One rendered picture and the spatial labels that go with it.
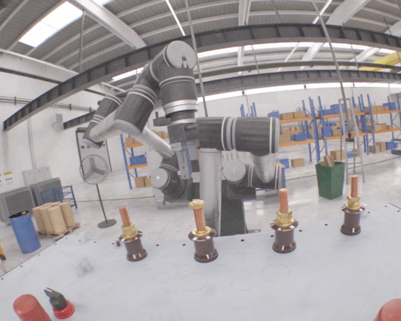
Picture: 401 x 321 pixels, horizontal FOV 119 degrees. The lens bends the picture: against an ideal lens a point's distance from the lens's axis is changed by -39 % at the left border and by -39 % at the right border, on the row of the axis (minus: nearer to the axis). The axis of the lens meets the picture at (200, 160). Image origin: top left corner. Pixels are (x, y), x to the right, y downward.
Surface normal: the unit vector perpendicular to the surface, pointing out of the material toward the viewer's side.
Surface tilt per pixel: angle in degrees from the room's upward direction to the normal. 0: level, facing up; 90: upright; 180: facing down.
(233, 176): 66
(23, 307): 4
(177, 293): 0
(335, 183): 94
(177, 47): 90
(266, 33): 90
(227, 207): 90
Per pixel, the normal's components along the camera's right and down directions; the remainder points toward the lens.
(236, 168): -0.34, -0.36
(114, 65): -0.14, 0.12
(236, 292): -0.16, -0.98
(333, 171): 0.16, 0.15
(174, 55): 0.55, 0.02
